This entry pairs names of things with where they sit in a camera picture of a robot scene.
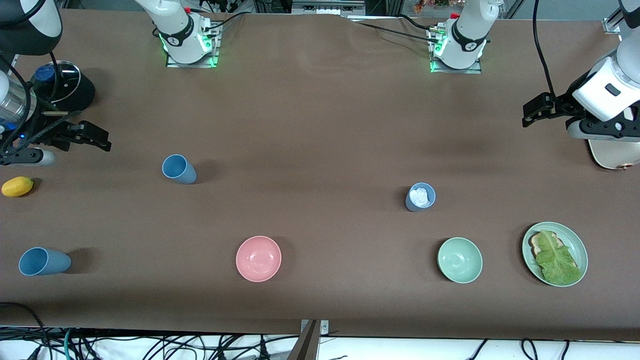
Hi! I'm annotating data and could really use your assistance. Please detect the blue plastic cup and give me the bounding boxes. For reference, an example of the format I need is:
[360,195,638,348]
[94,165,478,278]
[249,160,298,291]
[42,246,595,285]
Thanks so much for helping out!
[161,154,198,185]
[18,247,72,277]
[405,182,436,212]

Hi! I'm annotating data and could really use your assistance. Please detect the glass lid blue knob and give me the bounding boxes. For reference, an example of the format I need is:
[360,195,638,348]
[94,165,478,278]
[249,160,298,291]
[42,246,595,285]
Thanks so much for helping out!
[31,61,81,104]

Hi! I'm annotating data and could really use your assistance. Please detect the yellow lemon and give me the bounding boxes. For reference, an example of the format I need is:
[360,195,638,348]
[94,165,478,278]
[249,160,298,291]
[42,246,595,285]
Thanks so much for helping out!
[1,176,35,198]

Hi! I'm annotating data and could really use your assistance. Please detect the cream white toaster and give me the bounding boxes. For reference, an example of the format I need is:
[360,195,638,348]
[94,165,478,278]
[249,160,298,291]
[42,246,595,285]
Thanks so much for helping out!
[587,136,640,171]

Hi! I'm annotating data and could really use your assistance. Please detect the aluminium table edge profile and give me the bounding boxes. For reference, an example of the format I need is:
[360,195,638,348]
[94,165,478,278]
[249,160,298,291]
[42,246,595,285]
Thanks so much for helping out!
[602,9,627,35]

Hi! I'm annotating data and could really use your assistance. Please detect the toast bread slice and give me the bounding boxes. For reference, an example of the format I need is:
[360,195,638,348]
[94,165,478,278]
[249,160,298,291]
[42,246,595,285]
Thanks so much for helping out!
[530,231,567,259]

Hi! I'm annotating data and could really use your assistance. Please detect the pale green plate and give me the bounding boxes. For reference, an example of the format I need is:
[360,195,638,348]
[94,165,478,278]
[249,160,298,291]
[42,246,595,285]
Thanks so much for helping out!
[521,221,589,288]

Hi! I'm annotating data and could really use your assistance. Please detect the crumpled white paper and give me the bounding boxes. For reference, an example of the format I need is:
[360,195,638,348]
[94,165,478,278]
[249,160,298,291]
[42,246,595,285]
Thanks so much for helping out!
[410,186,431,208]

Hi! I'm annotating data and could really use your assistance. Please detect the green lettuce leaf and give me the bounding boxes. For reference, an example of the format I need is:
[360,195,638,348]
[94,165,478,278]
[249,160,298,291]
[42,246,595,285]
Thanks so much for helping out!
[535,230,583,286]

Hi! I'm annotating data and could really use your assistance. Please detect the pale green bowl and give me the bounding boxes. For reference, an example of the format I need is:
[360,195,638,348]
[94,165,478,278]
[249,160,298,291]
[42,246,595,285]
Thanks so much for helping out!
[437,237,484,285]

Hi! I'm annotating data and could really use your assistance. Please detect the pink bowl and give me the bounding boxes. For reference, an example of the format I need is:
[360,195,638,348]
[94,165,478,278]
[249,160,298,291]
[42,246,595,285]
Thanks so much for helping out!
[235,235,283,283]

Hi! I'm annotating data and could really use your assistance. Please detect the brown table cover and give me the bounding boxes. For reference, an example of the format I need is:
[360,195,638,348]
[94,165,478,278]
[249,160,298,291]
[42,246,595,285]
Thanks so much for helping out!
[0,9,640,342]

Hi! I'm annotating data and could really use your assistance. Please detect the grey power strip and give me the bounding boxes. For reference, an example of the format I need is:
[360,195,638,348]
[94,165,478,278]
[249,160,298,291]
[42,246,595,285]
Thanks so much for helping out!
[291,0,366,16]

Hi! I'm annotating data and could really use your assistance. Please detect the black saucepan blue handle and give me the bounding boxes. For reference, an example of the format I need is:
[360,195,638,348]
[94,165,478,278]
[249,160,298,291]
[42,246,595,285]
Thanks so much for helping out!
[30,60,97,115]

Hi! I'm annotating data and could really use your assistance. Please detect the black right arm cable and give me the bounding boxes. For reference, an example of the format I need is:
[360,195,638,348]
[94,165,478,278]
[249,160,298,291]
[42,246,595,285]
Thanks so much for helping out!
[0,50,63,156]

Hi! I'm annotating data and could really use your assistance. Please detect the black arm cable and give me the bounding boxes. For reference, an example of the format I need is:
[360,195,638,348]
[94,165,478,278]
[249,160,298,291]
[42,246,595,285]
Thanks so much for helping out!
[531,0,557,97]
[0,50,63,156]

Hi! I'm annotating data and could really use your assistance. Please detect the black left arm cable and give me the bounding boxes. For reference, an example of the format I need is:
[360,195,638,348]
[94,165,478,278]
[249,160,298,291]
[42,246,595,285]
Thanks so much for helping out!
[531,0,557,97]

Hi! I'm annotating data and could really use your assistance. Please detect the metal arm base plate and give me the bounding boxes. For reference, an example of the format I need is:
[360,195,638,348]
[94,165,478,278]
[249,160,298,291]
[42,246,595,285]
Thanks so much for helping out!
[429,26,483,75]
[165,20,221,68]

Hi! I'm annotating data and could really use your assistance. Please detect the black base cable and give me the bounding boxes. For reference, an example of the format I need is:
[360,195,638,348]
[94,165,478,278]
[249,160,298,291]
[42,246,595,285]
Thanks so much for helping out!
[202,12,247,32]
[350,14,443,43]

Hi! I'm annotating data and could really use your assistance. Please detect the black floor cable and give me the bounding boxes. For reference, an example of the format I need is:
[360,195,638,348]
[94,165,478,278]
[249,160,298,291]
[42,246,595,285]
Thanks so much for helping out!
[0,301,49,346]
[466,339,489,360]

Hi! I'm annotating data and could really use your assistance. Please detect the green floor cable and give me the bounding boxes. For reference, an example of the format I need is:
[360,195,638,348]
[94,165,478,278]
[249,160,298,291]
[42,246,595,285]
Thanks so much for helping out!
[63,327,77,360]

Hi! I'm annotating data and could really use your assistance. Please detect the metal mount bracket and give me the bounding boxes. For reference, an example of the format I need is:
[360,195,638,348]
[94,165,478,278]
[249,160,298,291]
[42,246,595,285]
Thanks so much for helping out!
[287,319,330,360]

